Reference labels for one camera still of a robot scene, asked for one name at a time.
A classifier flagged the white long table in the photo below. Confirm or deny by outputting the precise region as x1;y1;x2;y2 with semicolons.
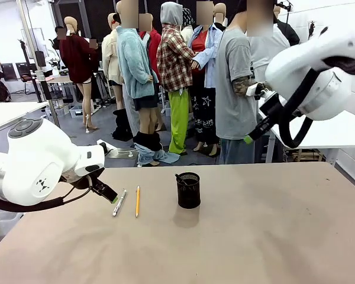
267;111;355;166

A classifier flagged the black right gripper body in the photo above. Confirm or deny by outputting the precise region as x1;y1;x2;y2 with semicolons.
258;92;288;120

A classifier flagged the mannequin in light blue fleece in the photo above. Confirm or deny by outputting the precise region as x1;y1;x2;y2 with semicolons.
115;0;181;168

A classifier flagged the mannequin in plaid shirt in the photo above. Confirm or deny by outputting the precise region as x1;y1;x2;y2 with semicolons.
156;1;196;156

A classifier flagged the mannequin in blue shirt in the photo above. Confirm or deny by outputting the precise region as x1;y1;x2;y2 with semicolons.
188;1;224;157

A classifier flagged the mannequin in cream jacket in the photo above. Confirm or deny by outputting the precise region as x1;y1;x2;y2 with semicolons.
101;12;125;111

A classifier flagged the wooden pallet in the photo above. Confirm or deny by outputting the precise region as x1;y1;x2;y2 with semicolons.
285;149;327;163

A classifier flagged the black tripod stand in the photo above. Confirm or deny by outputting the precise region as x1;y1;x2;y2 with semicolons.
17;38;43;103

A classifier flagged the black office chair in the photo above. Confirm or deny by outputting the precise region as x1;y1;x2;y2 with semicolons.
15;62;38;95

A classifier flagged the person in grey t-shirt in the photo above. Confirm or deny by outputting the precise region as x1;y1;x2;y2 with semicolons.
215;0;275;165

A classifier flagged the white mannequin base plate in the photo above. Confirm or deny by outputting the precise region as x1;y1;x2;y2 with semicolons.
96;140;137;160

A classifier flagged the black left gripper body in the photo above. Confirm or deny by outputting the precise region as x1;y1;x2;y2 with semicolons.
60;167;107;191

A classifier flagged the tattooed forearm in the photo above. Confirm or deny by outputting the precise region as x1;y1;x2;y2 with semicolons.
231;75;256;98

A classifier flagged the metal support pole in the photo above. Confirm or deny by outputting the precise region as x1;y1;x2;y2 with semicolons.
19;0;61;128

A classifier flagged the mannequin in dark red sweater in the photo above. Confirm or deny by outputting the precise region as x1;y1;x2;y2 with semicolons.
59;16;99;134

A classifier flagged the black mesh pen holder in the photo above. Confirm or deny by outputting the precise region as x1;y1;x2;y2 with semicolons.
176;172;202;209

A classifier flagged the white handheld device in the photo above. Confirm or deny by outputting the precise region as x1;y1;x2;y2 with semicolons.
245;83;265;98

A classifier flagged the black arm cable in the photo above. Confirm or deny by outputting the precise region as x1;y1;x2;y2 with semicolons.
0;175;94;213
277;67;321;149

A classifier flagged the grey plastic bin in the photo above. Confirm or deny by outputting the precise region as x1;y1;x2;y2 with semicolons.
0;210;25;237

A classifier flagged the white side table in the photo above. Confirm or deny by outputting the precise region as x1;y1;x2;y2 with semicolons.
0;101;49;137

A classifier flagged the person's hand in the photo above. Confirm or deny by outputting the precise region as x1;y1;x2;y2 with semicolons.
254;82;273;101

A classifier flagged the silver pen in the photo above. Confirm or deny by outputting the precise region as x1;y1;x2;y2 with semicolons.
112;189;128;218

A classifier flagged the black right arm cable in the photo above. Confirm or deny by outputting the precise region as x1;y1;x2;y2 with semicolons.
277;67;321;149

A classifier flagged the white storage crate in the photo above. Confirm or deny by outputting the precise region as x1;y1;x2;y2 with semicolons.
68;105;86;119

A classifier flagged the mannequin in red jacket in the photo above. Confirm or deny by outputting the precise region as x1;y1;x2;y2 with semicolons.
138;13;167;133

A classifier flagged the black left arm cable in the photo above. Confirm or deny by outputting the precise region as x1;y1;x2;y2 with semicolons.
0;175;94;213

